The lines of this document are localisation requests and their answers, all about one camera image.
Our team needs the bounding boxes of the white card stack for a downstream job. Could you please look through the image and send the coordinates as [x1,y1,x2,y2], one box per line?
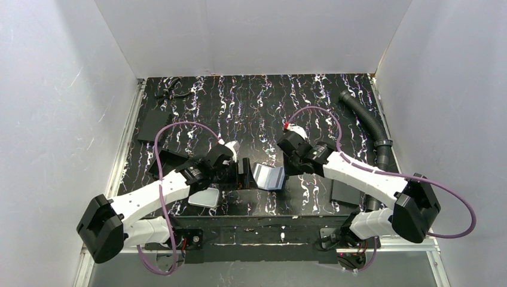
[188,188,221,209]

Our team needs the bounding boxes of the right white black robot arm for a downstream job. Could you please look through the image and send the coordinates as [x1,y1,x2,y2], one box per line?
[277,131,441,243]

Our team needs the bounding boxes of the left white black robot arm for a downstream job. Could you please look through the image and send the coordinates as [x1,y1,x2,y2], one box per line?
[77,141,258,264]

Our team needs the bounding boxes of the dark grey flat box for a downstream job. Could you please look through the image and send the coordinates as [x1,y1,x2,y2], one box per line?
[137,110,173,144]
[330,180,362,207]

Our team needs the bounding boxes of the black open tray box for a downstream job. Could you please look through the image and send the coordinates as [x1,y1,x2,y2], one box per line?
[145,148,189,180]

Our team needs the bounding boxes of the dark grey left flat box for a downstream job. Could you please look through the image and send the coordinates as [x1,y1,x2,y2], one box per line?
[137,110,173,144]

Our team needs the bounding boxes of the black pliers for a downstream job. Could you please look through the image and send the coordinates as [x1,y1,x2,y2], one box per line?
[156,77,195,104]

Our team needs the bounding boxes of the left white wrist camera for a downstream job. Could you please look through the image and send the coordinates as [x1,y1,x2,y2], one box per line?
[218,139,240,162]

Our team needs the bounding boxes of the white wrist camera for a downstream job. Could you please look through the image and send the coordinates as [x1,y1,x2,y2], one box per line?
[218,139,240,162]
[283,122,308,140]

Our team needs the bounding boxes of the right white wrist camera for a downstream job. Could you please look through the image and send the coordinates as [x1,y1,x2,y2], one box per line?
[283,122,308,140]

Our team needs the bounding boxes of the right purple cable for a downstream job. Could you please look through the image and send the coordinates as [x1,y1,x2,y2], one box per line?
[286,106,477,274]

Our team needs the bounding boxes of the purple cable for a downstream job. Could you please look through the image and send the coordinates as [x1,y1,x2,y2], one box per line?
[136,121,222,276]
[286,106,477,274]

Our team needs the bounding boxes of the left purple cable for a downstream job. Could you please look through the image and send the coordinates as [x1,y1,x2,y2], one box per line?
[136,121,222,276]

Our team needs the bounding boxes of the black corrugated hose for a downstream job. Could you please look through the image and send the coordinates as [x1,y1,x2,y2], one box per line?
[338,89,393,213]

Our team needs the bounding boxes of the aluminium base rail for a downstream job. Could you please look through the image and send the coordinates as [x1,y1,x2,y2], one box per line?
[75,215,441,264]

